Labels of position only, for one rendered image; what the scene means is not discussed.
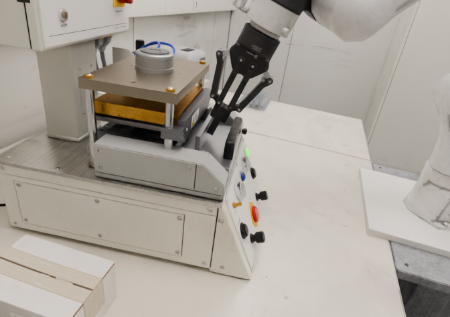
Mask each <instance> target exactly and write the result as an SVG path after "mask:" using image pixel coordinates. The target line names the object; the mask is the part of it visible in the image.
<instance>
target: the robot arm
mask: <svg viewBox="0 0 450 317"><path fill-rule="evenodd" d="M418 1H420V0H233V2H232V4H233V5H234V6H235V7H237V8H238V9H239V10H241V12H243V13H246V16H247V17H248V18H249V19H250V23H247V22H246V23H245V25H244V27H243V29H242V31H241V33H240V35H239V37H238V39H237V41H236V43H235V44H234V45H233V46H232V47H231V48H230V49H225V50H223V49H222V48H220V49H219V50H218V51H216V59H217V65H216V70H215V74H214V79H213V83H212V89H211V92H210V97H211V98H212V99H214V100H215V105H214V107H213V109H212V111H211V113H210V116H211V117H213V118H214V119H213V121H212V123H211V125H210V126H209V128H208V130H207V132H206V133H209V134H210V135H213V134H214V132H215V130H216V128H217V126H218V124H219V122H223V123H225V122H226V121H227V119H228V117H229V115H230V114H231V112H232V111H237V112H238V113H240V112H241V111H242V110H243V109H244V108H245V107H246V106H247V105H248V104H249V103H250V102H251V101H252V100H253V99H254V98H255V96H256V95H257V94H258V93H259V92H260V91H261V90H262V89H263V88H265V87H267V86H269V85H271V84H272V83H273V77H272V76H271V75H270V73H269V71H268V69H269V62H270V60H271V58H272V57H273V54H274V53H275V51H276V49H277V48H278V46H279V44H280V43H281V42H280V40H279V38H280V37H283V38H287V36H288V35H289V34H290V31H291V30H292V28H293V26H294V25H295V23H296V21H297V20H298V18H299V16H300V15H301V13H302V12H303V11H304V12H305V13H306V15H308V16H309V17H310V18H311V19H313V20H315V21H316V22H317V23H318V24H320V25H322V26H323V27H325V28H326V29H328V30H329V31H331V32H333V33H334V34H335V35H336V36H337V37H339V38H340V39H341V40H342V41H344V42H363V41H365V40H367V39H368V38H370V37H372V36H373V35H374V34H376V33H377V32H378V31H379V30H380V29H382V28H383V27H384V26H385V25H386V24H387V23H388V22H389V21H391V20H392V19H393V18H394V17H396V16H397V15H398V14H399V13H401V12H403V11H404V10H405V9H407V8H409V7H410V6H411V5H414V4H415V3H416V2H418ZM228 55H230V61H231V65H232V69H233V70H232V72H231V74H230V76H229V78H228V80H227V82H226V84H225V85H224V88H223V89H222V92H221V93H220V94H218V89H219V86H220V80H221V77H222V71H223V68H224V61H225V60H227V58H228ZM262 73H263V76H262V77H261V81H260V82H259V83H258V84H257V85H256V86H255V87H254V88H253V89H252V90H251V91H250V92H249V93H248V94H247V96H246V97H245V98H244V99H243V100H242V101H241V102H240V103H239V104H236V103H237V101H238V99H239V97H240V95H241V94H242V91H243V90H244V87H245V86H246V84H247V82H248V81H249V79H250V78H254V77H256V76H258V75H260V74H262ZM237 74H241V75H243V79H242V80H241V82H240V84H239V86H238V88H237V90H236V92H235V93H234V96H233V97H232V100H231V101H230V103H229V105H227V104H226V103H224V102H223V100H224V98H225V97H226V95H227V93H228V91H229V89H230V87H231V86H232V83H233V82H234V79H235V78H236V75H237ZM433 102H434V103H435V105H436V108H437V111H438V114H439V137H438V140H437V142H436V144H435V147H434V149H433V152H432V154H431V156H430V159H429V160H428V161H427V162H426V164H425V165H424V167H423V169H422V171H421V174H420V177H419V179H418V180H417V182H416V184H415V185H414V187H413V189H412V190H411V191H410V192H409V193H408V194H407V196H406V197H405V198H404V199H403V201H404V203H405V205H406V207H407V208H408V209H409V210H410V211H411V212H413V213H414V214H415V215H417V216H418V217H420V218H421V219H423V220H425V221H427V222H428V223H430V224H432V225H433V226H434V227H436V228H437V229H439V230H444V231H450V74H448V75H446V76H444V77H443V78H442V79H441V80H440V81H439V82H438V83H437V84H436V85H435V87H434V89H433Z"/></svg>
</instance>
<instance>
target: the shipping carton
mask: <svg viewBox="0 0 450 317"><path fill-rule="evenodd" d="M116 296H117V292H116V279H115V263H114V261H110V260H108V259H104V258H102V257H97V256H95V255H91V254H88V253H85V252H82V251H78V250H75V249H72V248H69V247H65V246H63V245H59V244H56V243H53V242H50V241H46V240H43V239H40V238H37V237H33V236H31V235H24V236H23V237H22V238H20V240H18V241H17V242H16V243H14V244H13V245H12V246H10V247H9V248H7V249H6V250H5V251H4V252H2V253H1V254H0V317H103V316H104V315H105V313H106V311H107V310H108V309H109V307H110V305H111V304H112V303H113V301H114V300H115V298H116Z"/></svg>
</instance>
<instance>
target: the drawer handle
mask: <svg viewBox="0 0 450 317"><path fill-rule="evenodd" d="M241 128H242V118H241V117H235V118H234V121H233V124H232V126H231V128H230V132H229V134H228V136H227V139H226V142H225V147H224V155H223V158H224V159H227V160H232V159H233V156H234V148H235V146H236V142H237V139H238V136H239V133H240V132H241Z"/></svg>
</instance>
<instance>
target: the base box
mask: <svg viewBox="0 0 450 317"><path fill-rule="evenodd" d="M0 183H1V188H2V191H3V196H4V199H5V205H6V208H7V213H8V216H9V222H10V225H11V226H15V227H20V228H24V229H29V230H33V231H39V232H43V233H48V234H51V235H57V236H61V237H67V238H70V239H76V240H79V241H85V242H89V243H94V244H98V245H104V246H107V247H113V248H116V249H122V250H125V251H131V252H135V253H140V254H144V255H150V256H154V257H159V258H163V259H168V260H172V261H178V262H181V263H187V264H190V265H196V266H200V267H205V268H209V271H213V272H216V273H222V274H225V275H231V276H234V277H240V278H244V279H249V280H251V274H252V272H251V270H250V266H249V264H248V261H247V259H246V255H245V254H244V250H243V248H242V245H241V243H240V239H239V238H238V234H237V232H236V229H235V227H234V223H233V222H232V218H231V216H230V213H229V211H228V207H227V205H226V202H225V199H224V203H223V206H222V208H217V207H213V206H207V205H203V204H197V203H193V202H187V201H182V200H176V199H172V198H166V197H162V196H156V195H152V194H146V193H142V192H136V191H132V190H126V189H122V188H116V187H112V186H106V185H102V184H96V183H92V182H85V181H82V180H75V179H71V178H65V177H61V176H55V175H51V174H45V173H41V172H35V171H31V170H25V169H21V168H15V167H11V166H5V165H1V164H0Z"/></svg>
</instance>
